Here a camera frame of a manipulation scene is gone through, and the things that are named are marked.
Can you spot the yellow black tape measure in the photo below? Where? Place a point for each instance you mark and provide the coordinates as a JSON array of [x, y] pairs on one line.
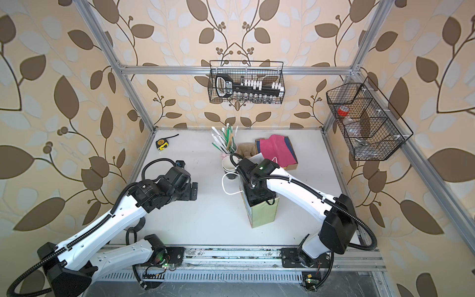
[[163, 143]]

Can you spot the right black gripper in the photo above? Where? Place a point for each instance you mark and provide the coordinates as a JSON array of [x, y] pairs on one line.
[[251, 196]]

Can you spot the back black wire basket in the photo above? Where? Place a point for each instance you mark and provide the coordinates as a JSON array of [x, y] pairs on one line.
[[257, 82]]

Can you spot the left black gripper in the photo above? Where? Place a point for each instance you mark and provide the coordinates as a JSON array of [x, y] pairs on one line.
[[188, 196]]

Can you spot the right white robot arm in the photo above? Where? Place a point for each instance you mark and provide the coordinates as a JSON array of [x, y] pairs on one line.
[[338, 226]]

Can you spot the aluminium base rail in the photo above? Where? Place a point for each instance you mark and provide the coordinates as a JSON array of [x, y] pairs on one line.
[[254, 264]]

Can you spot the black tool in basket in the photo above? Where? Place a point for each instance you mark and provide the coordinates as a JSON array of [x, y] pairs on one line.
[[224, 85]]

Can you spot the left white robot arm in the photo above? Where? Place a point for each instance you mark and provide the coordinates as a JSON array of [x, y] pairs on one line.
[[74, 264]]

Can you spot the pink cup with straws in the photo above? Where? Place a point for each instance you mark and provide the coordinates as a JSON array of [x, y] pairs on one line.
[[224, 139]]

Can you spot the side black wire basket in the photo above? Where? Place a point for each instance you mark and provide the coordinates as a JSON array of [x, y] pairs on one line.
[[373, 130]]

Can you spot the cardboard tray with napkins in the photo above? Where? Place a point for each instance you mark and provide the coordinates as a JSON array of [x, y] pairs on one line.
[[279, 150]]

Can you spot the stacked pulp carriers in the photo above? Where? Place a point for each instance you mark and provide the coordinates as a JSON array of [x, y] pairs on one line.
[[247, 150]]

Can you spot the black paper cups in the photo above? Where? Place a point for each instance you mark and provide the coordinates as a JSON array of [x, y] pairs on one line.
[[229, 168]]

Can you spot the red capped plastic bottle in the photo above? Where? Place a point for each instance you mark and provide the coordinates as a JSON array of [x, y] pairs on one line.
[[343, 112]]

